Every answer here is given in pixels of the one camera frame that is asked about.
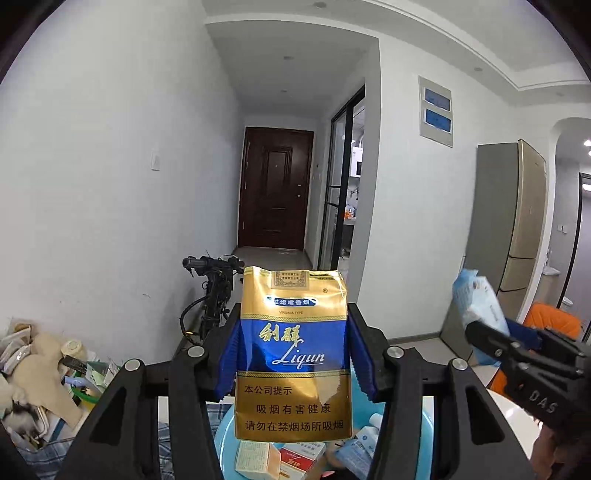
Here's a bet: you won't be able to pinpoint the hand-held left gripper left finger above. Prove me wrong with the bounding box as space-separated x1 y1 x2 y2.
54 302 244 480

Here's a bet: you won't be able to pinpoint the orange chair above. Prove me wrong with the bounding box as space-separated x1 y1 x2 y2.
489 302 583 393

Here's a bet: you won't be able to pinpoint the person's right hand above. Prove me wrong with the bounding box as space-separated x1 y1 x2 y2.
531 424 578 480

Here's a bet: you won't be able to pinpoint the blue plaid cloth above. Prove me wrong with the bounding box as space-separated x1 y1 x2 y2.
18 418 218 480

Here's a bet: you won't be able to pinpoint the dark wooden door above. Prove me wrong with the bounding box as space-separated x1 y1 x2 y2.
238 127 315 252

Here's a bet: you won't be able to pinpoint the light blue tissue packet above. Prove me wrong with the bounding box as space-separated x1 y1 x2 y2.
452 269 511 367

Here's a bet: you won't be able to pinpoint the blue plastic basin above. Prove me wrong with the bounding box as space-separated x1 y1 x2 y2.
215 360 435 480

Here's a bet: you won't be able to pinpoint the black framed glass door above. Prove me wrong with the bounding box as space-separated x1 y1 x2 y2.
318 85 365 271

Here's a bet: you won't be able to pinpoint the blue white tissue packet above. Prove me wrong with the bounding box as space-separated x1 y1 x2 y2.
335 427 377 479

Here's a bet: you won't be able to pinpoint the gold grey refrigerator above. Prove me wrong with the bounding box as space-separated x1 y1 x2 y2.
441 140 548 365

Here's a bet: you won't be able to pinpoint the cream and orange box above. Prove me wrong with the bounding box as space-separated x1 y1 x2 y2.
235 440 281 480

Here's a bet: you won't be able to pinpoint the red and white cigarette pack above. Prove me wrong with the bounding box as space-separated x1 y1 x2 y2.
279 442 327 480

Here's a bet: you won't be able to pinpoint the pile of assorted packets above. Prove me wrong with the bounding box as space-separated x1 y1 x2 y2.
0 320 121 455

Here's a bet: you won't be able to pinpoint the yellow container with green rim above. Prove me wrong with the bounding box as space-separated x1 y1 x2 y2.
69 385 100 407

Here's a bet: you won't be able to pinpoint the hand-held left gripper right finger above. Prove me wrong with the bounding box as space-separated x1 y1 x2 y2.
347 302 539 480

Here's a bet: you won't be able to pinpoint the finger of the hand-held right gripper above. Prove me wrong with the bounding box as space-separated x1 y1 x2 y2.
505 318 591 365
465 320 532 370

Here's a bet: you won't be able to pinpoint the beige cloth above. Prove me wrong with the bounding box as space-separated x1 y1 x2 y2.
9 332 86 430

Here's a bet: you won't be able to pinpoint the gold and blue cigarette pack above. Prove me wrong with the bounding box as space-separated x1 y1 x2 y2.
235 267 354 441

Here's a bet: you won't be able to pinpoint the grey wall panel blue windows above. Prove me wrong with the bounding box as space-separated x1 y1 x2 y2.
419 75 454 148

